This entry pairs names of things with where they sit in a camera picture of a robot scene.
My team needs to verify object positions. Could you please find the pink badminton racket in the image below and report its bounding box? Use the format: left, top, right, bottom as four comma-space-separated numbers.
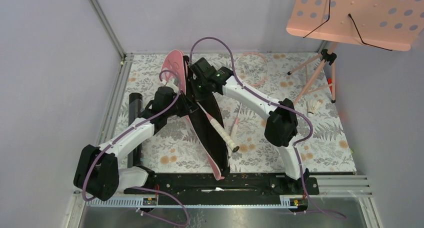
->
228, 52, 269, 141
197, 102, 240, 157

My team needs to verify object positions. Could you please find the pink music stand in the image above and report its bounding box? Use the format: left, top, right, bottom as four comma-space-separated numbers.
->
286, 0, 424, 102

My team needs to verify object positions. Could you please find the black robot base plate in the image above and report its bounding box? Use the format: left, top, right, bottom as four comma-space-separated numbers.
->
144, 173, 320, 206

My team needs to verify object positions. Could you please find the aluminium frame rail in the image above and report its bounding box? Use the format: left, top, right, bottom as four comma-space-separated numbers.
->
61, 0, 129, 228

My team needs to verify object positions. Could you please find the floral fern tablecloth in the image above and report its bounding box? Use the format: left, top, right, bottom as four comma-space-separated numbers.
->
105, 52, 357, 174

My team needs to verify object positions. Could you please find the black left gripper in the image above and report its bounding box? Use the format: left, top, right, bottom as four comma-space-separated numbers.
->
165, 90, 200, 118

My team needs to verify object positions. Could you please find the white shuttlecock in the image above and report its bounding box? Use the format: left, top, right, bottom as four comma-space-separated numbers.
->
306, 99, 323, 118

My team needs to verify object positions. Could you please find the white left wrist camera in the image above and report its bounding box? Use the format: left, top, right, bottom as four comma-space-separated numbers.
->
161, 79, 179, 93

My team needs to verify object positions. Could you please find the black shuttlecock tube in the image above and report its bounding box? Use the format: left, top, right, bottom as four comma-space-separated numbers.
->
127, 92, 144, 168

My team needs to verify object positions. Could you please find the pink racket bag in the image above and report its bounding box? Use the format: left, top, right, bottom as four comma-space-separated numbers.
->
162, 49, 230, 181

